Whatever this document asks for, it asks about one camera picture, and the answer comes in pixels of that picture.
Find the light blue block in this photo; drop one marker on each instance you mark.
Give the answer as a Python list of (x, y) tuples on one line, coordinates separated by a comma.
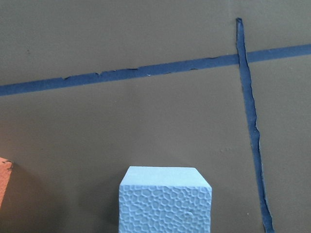
[(164, 200)]

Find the orange foam block left side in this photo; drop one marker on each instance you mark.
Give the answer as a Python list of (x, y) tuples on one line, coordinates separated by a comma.
[(6, 168)]

